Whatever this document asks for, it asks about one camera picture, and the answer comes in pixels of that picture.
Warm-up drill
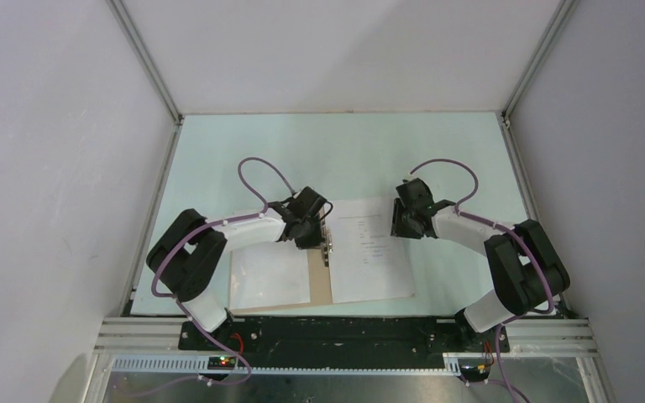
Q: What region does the metal folder clip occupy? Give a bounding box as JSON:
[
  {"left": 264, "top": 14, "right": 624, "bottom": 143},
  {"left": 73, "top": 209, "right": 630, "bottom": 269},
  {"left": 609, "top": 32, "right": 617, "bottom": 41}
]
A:
[{"left": 322, "top": 225, "right": 333, "bottom": 268}]

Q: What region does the white paper sheet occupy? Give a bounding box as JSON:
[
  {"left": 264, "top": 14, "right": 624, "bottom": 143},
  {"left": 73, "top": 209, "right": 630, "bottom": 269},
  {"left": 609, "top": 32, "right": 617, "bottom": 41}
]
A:
[{"left": 228, "top": 243, "right": 311, "bottom": 311}]

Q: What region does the printed paper sheet stack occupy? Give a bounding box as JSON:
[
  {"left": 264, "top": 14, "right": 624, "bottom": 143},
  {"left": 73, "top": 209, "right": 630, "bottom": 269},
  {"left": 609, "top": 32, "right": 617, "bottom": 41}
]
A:
[{"left": 325, "top": 197, "right": 415, "bottom": 304}]

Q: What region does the brown cardboard folder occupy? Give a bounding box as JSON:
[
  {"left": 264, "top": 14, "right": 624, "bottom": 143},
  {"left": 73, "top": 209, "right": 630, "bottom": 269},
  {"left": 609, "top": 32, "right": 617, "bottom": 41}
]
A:
[{"left": 228, "top": 210, "right": 417, "bottom": 314}]

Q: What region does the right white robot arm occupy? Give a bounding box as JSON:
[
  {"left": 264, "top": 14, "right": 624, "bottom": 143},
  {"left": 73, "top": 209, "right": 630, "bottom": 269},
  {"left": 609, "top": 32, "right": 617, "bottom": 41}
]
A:
[{"left": 391, "top": 178, "right": 570, "bottom": 351}]

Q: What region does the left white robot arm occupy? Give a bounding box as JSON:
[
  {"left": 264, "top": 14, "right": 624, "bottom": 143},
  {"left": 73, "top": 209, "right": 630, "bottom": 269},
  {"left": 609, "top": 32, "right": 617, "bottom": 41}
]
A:
[{"left": 146, "top": 186, "right": 333, "bottom": 350}]

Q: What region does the left circuit board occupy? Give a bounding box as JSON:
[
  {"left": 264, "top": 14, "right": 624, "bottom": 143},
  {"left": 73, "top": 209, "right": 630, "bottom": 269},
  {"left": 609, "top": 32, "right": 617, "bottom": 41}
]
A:
[{"left": 207, "top": 356, "right": 238, "bottom": 370}]

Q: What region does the circuit board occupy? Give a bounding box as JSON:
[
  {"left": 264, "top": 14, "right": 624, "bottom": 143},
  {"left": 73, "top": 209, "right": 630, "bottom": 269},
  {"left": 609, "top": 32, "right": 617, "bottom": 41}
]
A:
[
  {"left": 459, "top": 364, "right": 490, "bottom": 383},
  {"left": 207, "top": 356, "right": 238, "bottom": 370}
]

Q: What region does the right circuit board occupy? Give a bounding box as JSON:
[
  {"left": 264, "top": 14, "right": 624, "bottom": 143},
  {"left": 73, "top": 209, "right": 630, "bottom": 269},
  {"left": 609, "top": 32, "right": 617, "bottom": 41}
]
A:
[{"left": 459, "top": 364, "right": 490, "bottom": 383}]

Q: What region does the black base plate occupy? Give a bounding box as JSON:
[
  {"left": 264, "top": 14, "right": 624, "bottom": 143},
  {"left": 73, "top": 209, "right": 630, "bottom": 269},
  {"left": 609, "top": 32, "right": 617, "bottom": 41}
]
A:
[{"left": 178, "top": 316, "right": 510, "bottom": 370}]

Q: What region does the aluminium frame rail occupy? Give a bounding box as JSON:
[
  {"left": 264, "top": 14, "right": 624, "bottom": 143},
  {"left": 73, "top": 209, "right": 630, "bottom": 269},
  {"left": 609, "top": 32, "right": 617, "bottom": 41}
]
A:
[{"left": 95, "top": 316, "right": 599, "bottom": 374}]

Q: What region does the right corner aluminium post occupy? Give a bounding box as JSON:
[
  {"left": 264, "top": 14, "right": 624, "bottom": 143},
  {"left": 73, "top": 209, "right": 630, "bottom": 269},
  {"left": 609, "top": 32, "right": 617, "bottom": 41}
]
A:
[{"left": 501, "top": 0, "right": 580, "bottom": 120}]

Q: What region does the corner aluminium post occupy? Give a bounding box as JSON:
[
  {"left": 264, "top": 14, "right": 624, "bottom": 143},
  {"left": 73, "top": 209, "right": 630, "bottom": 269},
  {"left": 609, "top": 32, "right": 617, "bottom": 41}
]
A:
[
  {"left": 107, "top": 0, "right": 183, "bottom": 126},
  {"left": 501, "top": 0, "right": 580, "bottom": 120}
]

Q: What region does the left corner aluminium post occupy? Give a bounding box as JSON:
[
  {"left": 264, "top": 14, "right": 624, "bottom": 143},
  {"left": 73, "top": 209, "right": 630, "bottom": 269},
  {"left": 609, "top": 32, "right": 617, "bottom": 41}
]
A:
[{"left": 107, "top": 0, "right": 183, "bottom": 126}]

